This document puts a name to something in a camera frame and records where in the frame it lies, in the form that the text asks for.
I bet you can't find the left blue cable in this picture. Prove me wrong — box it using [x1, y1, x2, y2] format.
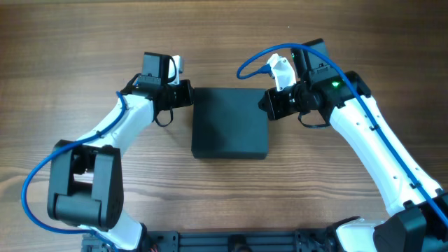
[20, 82, 141, 252]

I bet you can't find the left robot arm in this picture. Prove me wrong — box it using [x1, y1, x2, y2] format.
[47, 52, 193, 251]

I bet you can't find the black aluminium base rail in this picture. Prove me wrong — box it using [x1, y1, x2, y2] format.
[80, 227, 337, 252]

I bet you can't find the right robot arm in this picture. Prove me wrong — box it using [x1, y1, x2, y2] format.
[258, 39, 447, 251]

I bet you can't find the blue cable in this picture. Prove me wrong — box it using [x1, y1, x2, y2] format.
[236, 43, 448, 228]
[20, 82, 141, 252]

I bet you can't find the dark green lidded box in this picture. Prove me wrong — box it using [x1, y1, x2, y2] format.
[191, 87, 269, 160]

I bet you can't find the right blue cable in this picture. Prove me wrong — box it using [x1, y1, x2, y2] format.
[236, 43, 448, 228]

